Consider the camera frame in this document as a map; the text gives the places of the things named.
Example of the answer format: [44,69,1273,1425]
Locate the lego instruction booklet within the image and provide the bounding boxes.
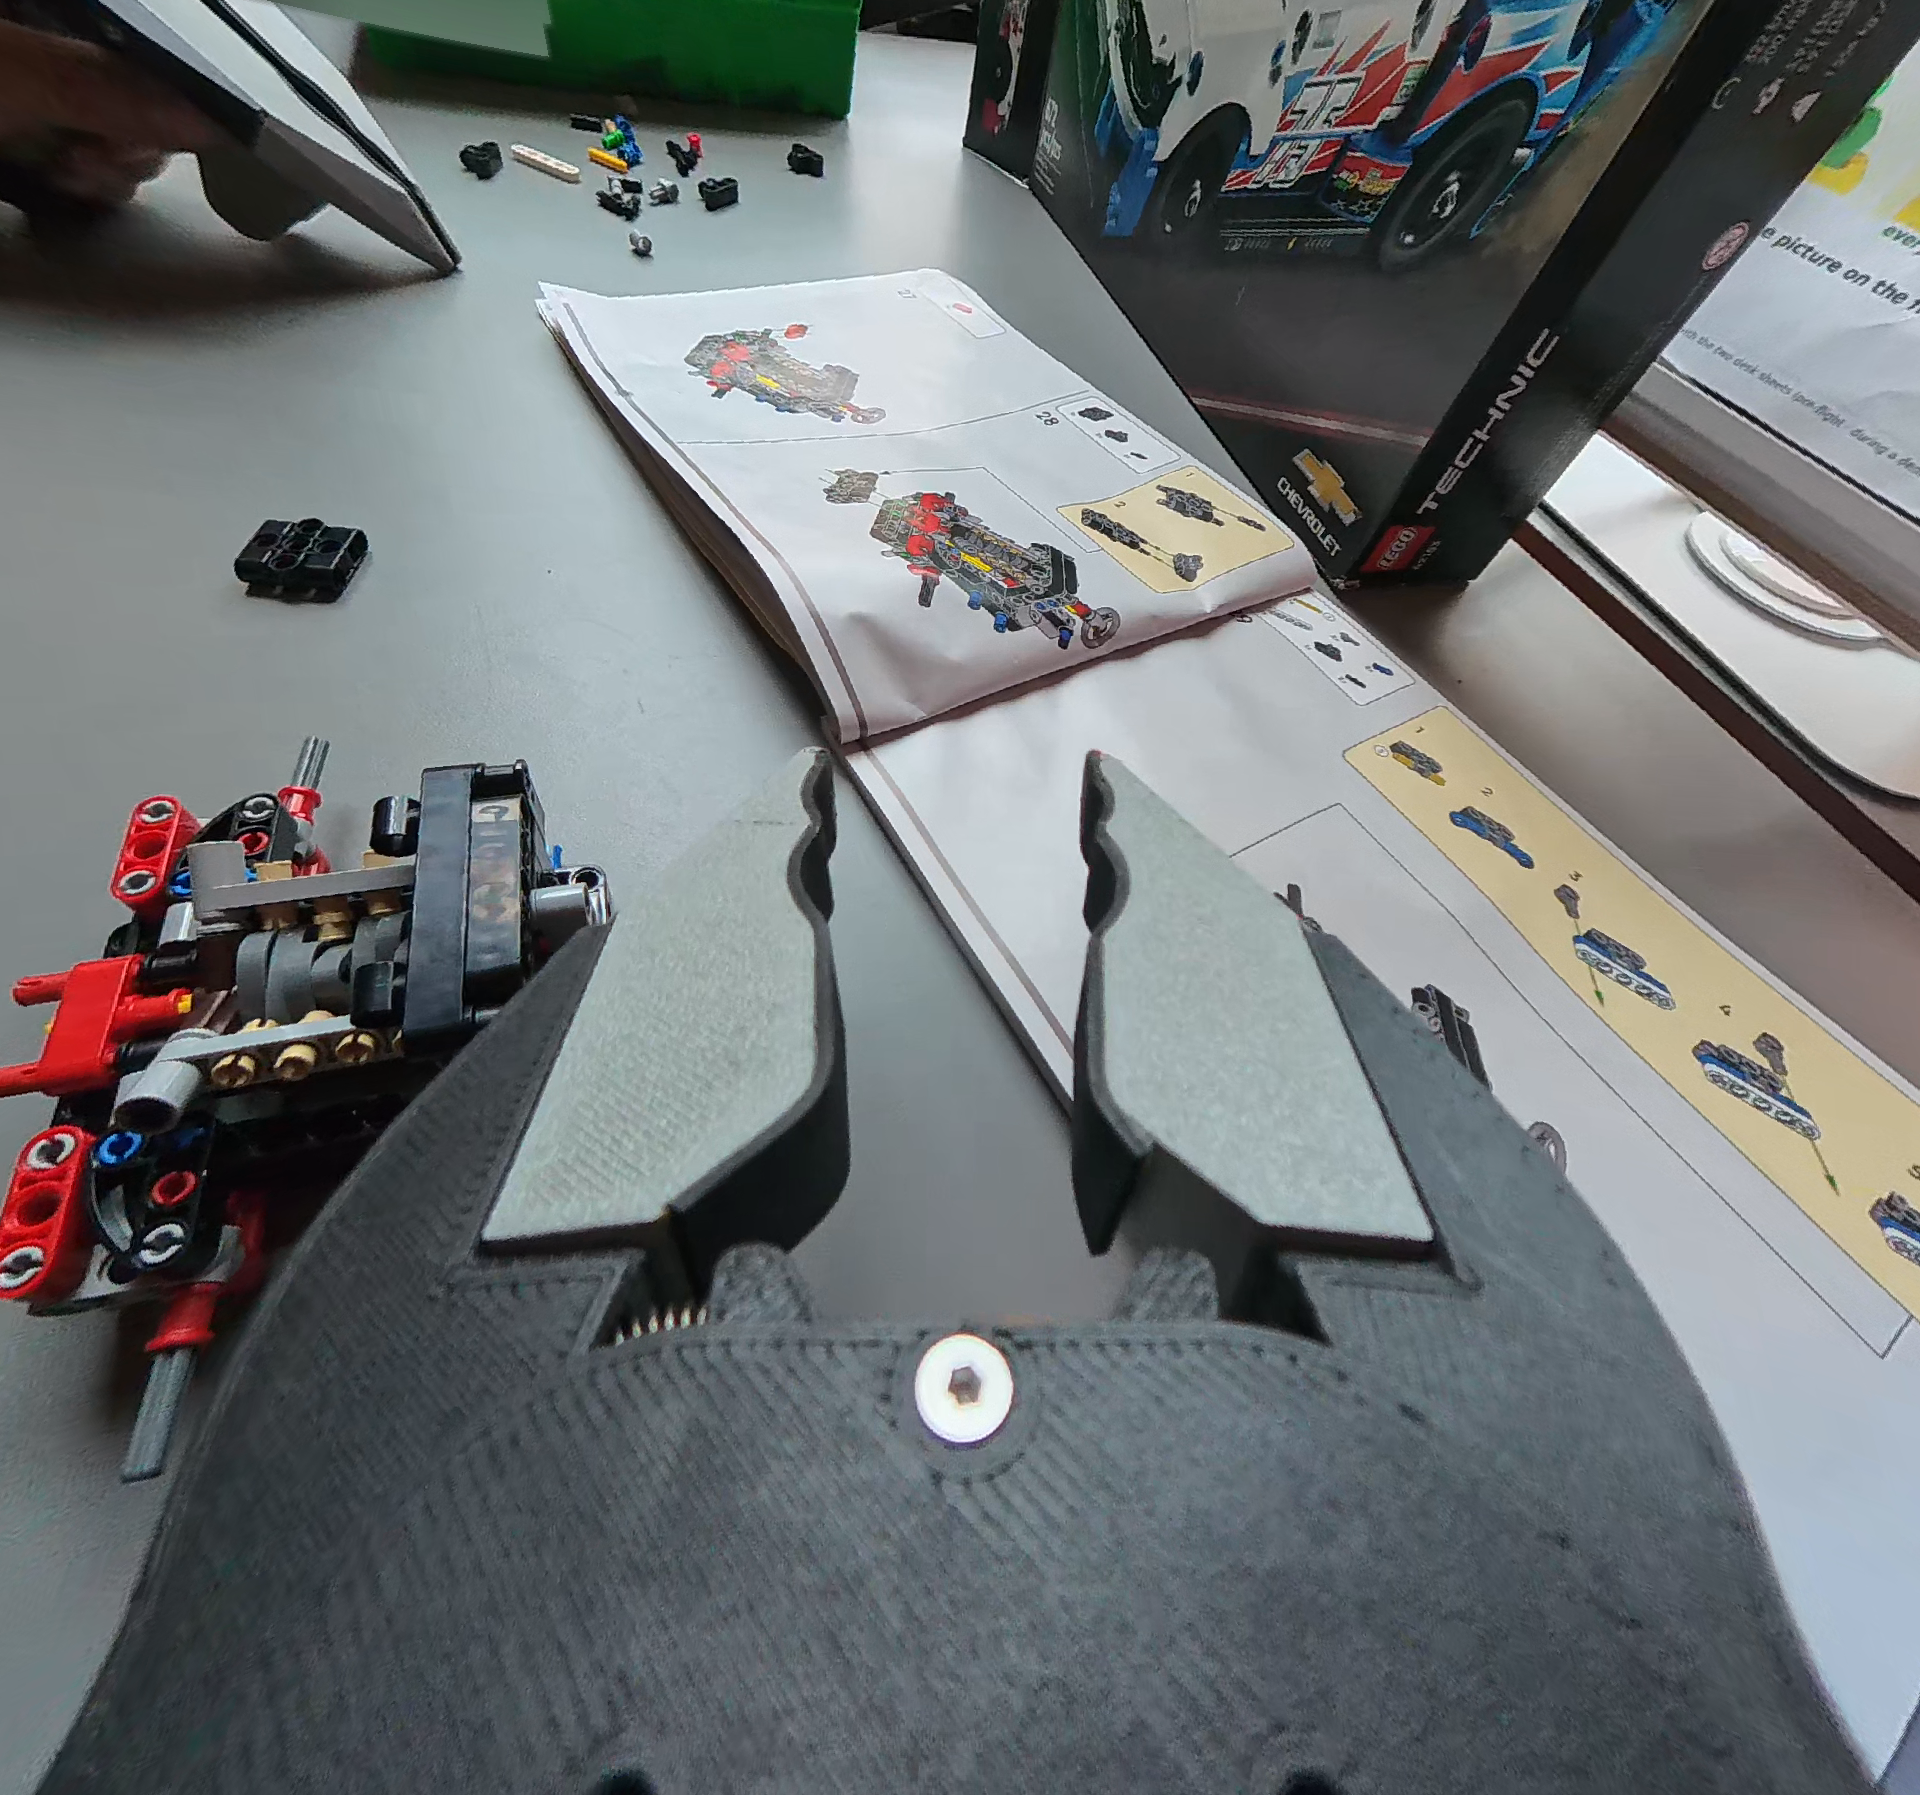
[533,267,1920,1785]

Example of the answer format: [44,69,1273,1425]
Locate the scattered small lego pieces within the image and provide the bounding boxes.
[460,108,829,255]

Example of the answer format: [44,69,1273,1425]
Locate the computer monitor with silver stand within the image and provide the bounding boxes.
[1529,11,1920,802]

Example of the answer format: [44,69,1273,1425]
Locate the partly built lego car chassis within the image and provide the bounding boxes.
[0,735,617,1486]

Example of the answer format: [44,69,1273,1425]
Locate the black lego set box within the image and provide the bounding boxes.
[963,0,1896,586]

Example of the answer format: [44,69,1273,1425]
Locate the black lego frame brick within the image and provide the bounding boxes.
[232,517,372,606]

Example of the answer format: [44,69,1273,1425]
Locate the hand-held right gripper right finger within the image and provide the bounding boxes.
[1070,752,1445,1256]

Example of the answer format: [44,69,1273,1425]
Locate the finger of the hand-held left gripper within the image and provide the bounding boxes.
[0,0,266,155]
[112,0,462,279]

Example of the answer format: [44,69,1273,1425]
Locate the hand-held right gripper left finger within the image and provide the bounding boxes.
[479,747,851,1254]

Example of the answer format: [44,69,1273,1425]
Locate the green plastic bin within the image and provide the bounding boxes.
[368,0,875,121]

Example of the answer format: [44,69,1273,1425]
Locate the person's left hand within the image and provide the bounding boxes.
[0,20,204,209]

